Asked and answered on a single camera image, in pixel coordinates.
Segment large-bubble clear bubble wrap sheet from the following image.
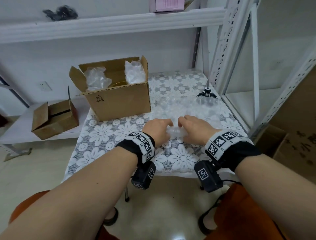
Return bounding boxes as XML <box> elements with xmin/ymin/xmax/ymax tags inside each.
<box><xmin>84</xmin><ymin>66</ymin><xmax>113</xmax><ymax>92</ymax></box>

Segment person's right hand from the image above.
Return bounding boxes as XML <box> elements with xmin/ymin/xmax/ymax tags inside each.
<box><xmin>177</xmin><ymin>114</ymin><xmax>222</xmax><ymax>146</ymax></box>

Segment pink box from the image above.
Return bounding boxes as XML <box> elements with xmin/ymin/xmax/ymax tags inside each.
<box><xmin>149</xmin><ymin>0</ymin><xmax>194</xmax><ymax>13</ymax></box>

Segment black right camera cable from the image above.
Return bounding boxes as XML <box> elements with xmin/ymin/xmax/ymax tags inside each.
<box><xmin>222</xmin><ymin>180</ymin><xmax>287</xmax><ymax>240</ymax></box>

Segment large brown cardboard carton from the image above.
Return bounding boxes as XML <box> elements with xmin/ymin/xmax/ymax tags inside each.
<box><xmin>253</xmin><ymin>67</ymin><xmax>316</xmax><ymax>183</ymax></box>

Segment person's right forearm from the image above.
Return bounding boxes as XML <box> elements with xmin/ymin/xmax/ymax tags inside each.
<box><xmin>234</xmin><ymin>153</ymin><xmax>316</xmax><ymax>240</ymax></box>

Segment person's left hand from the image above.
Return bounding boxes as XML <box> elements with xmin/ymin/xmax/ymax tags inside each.
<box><xmin>142</xmin><ymin>118</ymin><xmax>174</xmax><ymax>148</ymax></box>

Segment white floral lace tablecloth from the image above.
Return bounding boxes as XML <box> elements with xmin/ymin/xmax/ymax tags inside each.
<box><xmin>62</xmin><ymin>69</ymin><xmax>253</xmax><ymax>183</ymax></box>

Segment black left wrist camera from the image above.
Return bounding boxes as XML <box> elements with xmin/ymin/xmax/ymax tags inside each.
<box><xmin>131</xmin><ymin>161</ymin><xmax>157</xmax><ymax>190</ymax></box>

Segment black crumpled plastic bundle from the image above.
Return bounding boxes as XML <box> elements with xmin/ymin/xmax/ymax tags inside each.
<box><xmin>42</xmin><ymin>5</ymin><xmax>79</xmax><ymax>21</ymax></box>

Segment clear bubble wrap heap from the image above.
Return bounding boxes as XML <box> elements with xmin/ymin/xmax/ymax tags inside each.
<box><xmin>150</xmin><ymin>96</ymin><xmax>223</xmax><ymax>140</ymax></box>

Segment person's left forearm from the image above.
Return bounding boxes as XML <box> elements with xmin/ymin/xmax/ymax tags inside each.
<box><xmin>0</xmin><ymin>146</ymin><xmax>138</xmax><ymax>240</ymax></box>

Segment black sandal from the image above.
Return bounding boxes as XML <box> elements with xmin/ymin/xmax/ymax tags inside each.
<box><xmin>197</xmin><ymin>194</ymin><xmax>225</xmax><ymax>235</ymax></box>
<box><xmin>102</xmin><ymin>207</ymin><xmax>119</xmax><ymax>227</ymax></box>

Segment white metal shelving rack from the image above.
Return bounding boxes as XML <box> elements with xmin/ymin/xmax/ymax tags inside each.
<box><xmin>0</xmin><ymin>0</ymin><xmax>260</xmax><ymax>159</ymax></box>
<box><xmin>221</xmin><ymin>4</ymin><xmax>316</xmax><ymax>139</ymax></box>

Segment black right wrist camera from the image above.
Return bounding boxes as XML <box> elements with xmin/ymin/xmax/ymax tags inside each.
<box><xmin>194</xmin><ymin>160</ymin><xmax>224</xmax><ymax>193</ymax></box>

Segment black right wristband with markers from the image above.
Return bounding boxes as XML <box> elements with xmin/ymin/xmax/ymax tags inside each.
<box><xmin>204</xmin><ymin>130</ymin><xmax>262</xmax><ymax>172</ymax></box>

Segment black left wristband with markers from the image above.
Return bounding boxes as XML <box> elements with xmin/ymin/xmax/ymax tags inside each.
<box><xmin>115</xmin><ymin>131</ymin><xmax>156</xmax><ymax>164</ymax></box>

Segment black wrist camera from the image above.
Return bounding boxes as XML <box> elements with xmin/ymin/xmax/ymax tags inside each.
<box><xmin>194</xmin><ymin>160</ymin><xmax>224</xmax><ymax>193</ymax></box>
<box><xmin>131</xmin><ymin>161</ymin><xmax>157</xmax><ymax>190</ymax></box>

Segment small brown cardboard box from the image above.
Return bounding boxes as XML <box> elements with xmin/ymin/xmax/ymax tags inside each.
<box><xmin>31</xmin><ymin>85</ymin><xmax>79</xmax><ymax>141</ymax></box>

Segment black wristband with markers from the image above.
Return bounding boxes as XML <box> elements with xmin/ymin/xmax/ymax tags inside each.
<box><xmin>115</xmin><ymin>131</ymin><xmax>156</xmax><ymax>164</ymax></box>
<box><xmin>204</xmin><ymin>130</ymin><xmax>262</xmax><ymax>172</ymax></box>

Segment orange trousers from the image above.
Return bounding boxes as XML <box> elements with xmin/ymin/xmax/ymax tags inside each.
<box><xmin>9</xmin><ymin>183</ymin><xmax>287</xmax><ymax>240</ymax></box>

